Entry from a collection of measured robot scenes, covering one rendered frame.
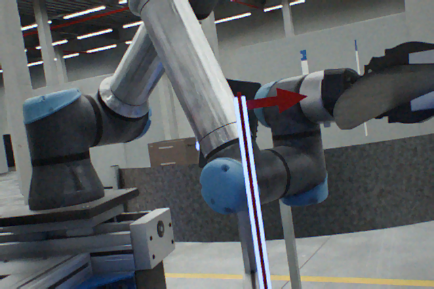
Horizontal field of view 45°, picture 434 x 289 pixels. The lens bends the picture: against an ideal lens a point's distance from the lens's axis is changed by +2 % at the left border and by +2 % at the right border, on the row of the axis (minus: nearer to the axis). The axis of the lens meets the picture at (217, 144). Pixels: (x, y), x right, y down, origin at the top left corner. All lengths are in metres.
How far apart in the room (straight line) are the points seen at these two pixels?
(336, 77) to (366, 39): 6.14
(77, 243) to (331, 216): 1.60
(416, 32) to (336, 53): 2.05
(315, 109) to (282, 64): 6.29
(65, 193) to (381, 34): 5.91
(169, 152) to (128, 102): 6.36
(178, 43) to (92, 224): 0.44
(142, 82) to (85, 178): 0.23
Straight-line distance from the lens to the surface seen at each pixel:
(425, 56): 0.63
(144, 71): 1.04
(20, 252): 1.14
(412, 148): 2.55
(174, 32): 0.75
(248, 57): 7.20
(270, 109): 0.79
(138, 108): 1.11
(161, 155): 7.53
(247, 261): 1.04
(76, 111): 1.09
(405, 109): 0.64
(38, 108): 1.08
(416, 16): 4.94
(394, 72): 0.41
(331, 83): 0.60
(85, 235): 1.06
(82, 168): 1.08
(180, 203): 2.67
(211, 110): 0.70
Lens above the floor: 1.17
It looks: 3 degrees down
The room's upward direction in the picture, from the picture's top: 8 degrees counter-clockwise
